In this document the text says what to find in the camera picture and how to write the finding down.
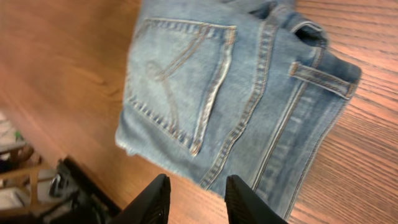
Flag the wooden chair frame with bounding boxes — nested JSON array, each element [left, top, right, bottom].
[[1, 145, 53, 218]]

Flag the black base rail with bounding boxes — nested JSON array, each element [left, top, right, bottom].
[[39, 157, 121, 224]]

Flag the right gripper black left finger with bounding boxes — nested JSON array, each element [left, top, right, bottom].
[[110, 174, 171, 224]]

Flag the blue denim jeans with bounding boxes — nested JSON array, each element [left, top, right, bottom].
[[115, 0, 361, 219]]

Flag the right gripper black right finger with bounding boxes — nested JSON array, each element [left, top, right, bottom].
[[224, 175, 287, 224]]

